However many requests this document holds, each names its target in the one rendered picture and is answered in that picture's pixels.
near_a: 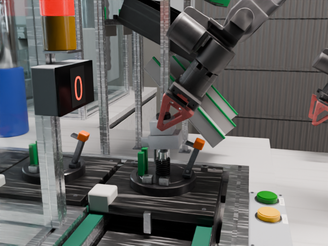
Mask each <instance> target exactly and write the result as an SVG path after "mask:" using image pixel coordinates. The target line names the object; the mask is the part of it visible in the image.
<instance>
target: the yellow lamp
mask: <svg viewBox="0 0 328 246"><path fill-rule="evenodd" d="M41 33H42V45H43V49H44V50H48V51H64V50H76V49H77V44H76V27H75V17H74V16H41Z"/></svg>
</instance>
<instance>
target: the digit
mask: <svg viewBox="0 0 328 246"><path fill-rule="evenodd" d="M70 79H71V94H72V108H74V107H76V106H78V105H80V104H83V103H85V102H86V101H85V83H84V65H82V66H78V67H74V68H70Z"/></svg>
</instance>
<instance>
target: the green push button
mask: <svg viewBox="0 0 328 246"><path fill-rule="evenodd" d="M277 199H278V196H277V195H276V194H275V193H274V192H271V191H260V192H258V193H257V200H258V201H259V202H262V203H264V204H274V203H276V202H277Z"/></svg>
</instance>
